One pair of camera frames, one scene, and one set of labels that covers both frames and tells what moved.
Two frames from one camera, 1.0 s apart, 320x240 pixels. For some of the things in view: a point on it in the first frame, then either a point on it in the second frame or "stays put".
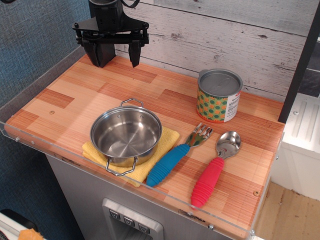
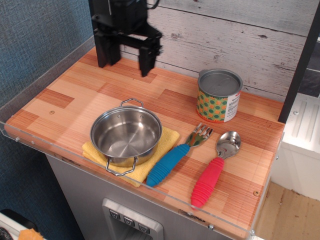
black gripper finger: (134, 52) → (147, 57)
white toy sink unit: (298, 165) stays put
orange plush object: (29, 234) stays put
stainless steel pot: (125, 134) stays put
